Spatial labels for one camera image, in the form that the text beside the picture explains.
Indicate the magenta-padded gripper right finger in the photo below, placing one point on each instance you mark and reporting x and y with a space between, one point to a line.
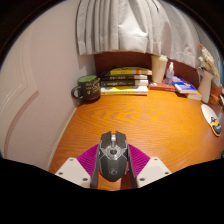
151 169

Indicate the yellow and black book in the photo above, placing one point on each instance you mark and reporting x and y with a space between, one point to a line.
130 71

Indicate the red book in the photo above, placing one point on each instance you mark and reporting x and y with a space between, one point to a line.
161 87

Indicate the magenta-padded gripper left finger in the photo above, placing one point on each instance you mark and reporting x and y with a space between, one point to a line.
74 169

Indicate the blue cover book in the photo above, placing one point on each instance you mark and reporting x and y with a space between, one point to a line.
183 85

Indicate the white pleated curtain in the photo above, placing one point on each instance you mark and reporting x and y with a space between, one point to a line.
133 26

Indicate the dark green mug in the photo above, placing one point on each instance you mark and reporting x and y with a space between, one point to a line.
89 88

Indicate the dark grey book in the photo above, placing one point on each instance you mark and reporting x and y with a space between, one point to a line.
125 78

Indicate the round white yellow mouse pad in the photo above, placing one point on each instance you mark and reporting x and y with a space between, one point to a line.
210 118

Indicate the clear spray bottle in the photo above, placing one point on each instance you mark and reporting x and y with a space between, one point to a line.
169 75

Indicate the grey gaming computer mouse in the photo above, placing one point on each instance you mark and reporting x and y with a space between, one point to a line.
113 160

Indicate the yellow and white book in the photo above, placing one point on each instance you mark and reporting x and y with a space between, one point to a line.
125 90

